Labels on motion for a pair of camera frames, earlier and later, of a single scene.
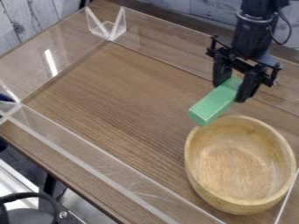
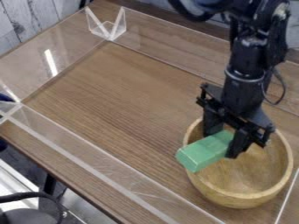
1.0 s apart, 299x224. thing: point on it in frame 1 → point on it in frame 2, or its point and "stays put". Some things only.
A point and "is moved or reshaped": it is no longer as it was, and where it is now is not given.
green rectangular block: [216, 101] is moved or reshaped
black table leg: [49, 185] stays put
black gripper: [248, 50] → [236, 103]
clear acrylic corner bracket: [107, 30] stays put
